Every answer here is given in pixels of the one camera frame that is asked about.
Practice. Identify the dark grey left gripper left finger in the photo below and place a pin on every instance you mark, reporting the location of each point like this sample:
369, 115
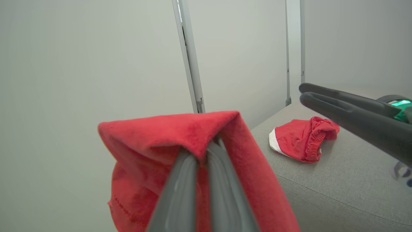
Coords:
175, 199

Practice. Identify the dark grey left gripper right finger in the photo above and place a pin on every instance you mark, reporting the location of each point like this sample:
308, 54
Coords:
227, 199

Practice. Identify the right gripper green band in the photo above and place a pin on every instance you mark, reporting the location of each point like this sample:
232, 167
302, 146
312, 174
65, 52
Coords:
402, 106

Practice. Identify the plain red velvet garment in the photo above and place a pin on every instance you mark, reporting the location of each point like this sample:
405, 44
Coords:
154, 138

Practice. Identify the red garment with white trim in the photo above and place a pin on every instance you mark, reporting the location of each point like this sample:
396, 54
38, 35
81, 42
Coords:
294, 141

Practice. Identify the grey fabric sofa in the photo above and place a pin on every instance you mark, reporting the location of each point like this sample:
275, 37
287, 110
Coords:
338, 187

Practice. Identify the white blue printed cloth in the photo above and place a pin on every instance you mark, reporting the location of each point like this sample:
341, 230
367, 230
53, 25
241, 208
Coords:
402, 172

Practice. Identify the thin aluminium partition post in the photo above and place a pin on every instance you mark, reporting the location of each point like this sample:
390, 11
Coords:
287, 58
302, 42

